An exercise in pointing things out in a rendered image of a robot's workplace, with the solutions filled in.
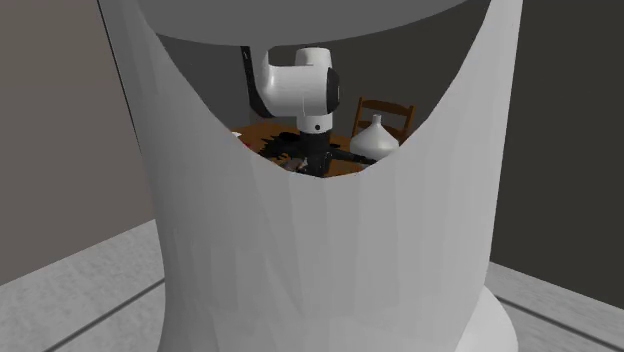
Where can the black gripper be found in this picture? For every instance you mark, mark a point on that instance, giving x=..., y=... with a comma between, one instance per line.
x=315, y=148

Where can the brown wooden chair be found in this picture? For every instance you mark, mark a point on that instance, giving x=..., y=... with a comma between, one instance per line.
x=363, y=105

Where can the brown wooden table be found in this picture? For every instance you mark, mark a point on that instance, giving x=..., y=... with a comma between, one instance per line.
x=253, y=131

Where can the white round vase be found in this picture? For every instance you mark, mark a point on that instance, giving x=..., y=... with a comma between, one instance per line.
x=374, y=141

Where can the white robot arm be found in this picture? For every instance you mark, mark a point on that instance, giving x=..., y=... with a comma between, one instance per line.
x=317, y=253

